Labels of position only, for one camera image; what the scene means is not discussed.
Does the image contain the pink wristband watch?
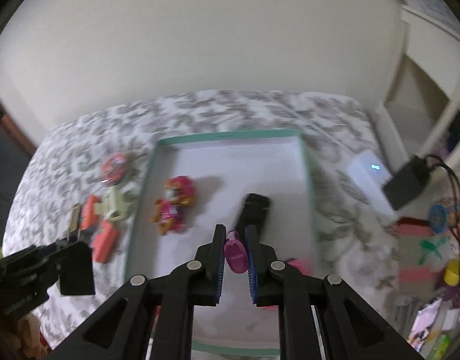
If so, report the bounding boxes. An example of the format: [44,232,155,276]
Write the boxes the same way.
[285,258,312,276]

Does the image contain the cream plastic bracket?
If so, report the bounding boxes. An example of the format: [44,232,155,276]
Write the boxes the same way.
[92,186,135,223]

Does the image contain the blue round tape roll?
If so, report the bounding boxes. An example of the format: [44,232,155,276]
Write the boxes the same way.
[428,197,460,235]

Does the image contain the purple lighter case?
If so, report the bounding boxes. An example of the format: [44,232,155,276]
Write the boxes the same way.
[223,231,249,274]

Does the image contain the teal cardboard box tray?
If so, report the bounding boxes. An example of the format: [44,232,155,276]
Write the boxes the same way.
[125,129,316,357]

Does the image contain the black power adapter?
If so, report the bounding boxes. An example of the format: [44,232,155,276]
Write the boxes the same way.
[59,241,96,296]

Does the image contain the gold patterned lighter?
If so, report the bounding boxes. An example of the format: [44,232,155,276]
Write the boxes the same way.
[66,202,82,241]

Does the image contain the round tin coiled hairbands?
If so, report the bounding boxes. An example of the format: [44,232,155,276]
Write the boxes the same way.
[101,153,131,186]

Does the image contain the white shelf unit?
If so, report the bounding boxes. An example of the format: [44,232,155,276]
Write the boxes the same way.
[372,5,460,172]

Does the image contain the brown pup toy figure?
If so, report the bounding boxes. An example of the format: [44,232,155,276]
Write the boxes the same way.
[151,175,196,236]

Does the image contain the black toy car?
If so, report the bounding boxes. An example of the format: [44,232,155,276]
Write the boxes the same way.
[234,193,271,240]

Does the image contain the coral blue toy knife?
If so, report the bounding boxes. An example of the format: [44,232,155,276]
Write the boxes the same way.
[92,220,120,263]

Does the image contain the black charger with cable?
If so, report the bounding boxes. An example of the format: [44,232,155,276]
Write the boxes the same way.
[383,155,430,211]

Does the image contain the floral fleece blanket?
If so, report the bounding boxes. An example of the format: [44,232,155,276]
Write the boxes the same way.
[3,90,398,317]

